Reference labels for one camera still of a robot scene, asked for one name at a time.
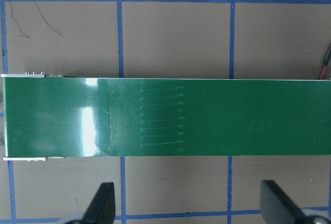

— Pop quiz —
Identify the green belt conveyor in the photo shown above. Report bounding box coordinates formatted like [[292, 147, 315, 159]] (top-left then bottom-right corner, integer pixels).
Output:
[[0, 70, 331, 162]]

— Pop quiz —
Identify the red black conveyor wire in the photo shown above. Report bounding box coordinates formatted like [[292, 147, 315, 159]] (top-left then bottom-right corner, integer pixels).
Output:
[[319, 42, 331, 81]]

